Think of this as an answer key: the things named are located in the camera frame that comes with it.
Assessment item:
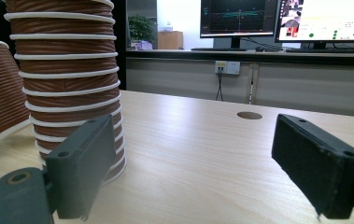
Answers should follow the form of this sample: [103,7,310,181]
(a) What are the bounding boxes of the vertical partition strip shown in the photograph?
[247,62,260,105]

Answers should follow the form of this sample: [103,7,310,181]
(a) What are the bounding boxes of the stack of brown paper cups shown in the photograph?
[3,0,128,188]

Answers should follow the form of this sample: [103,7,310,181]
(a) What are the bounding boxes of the dark-screen computer monitor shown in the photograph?
[200,0,279,49]

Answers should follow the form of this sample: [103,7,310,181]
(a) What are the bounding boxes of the black monitor cables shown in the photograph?
[243,36,284,52]

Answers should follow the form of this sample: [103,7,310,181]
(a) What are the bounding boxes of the white wall socket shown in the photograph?
[214,60,241,76]

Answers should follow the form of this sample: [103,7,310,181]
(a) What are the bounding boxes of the bright-screen computer monitor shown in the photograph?
[276,0,354,50]

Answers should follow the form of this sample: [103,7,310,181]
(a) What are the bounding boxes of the black hanging power cable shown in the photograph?
[215,66,225,102]

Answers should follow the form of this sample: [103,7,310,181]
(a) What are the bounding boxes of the black keyboard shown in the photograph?
[191,47,248,52]
[285,47,354,54]

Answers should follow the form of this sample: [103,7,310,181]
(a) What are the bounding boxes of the green potted plant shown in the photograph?
[128,14,157,50]

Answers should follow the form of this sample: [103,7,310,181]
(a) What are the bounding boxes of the cardboard box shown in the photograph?
[157,30,184,50]

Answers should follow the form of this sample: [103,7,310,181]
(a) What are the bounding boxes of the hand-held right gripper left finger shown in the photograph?
[45,114,118,221]

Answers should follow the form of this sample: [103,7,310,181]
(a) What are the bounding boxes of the black desk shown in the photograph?
[125,48,354,67]

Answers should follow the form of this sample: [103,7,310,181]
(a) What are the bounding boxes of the single brown ribbed paper cup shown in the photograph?
[0,39,32,141]

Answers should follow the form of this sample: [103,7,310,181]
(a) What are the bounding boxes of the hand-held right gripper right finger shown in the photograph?
[271,113,354,219]

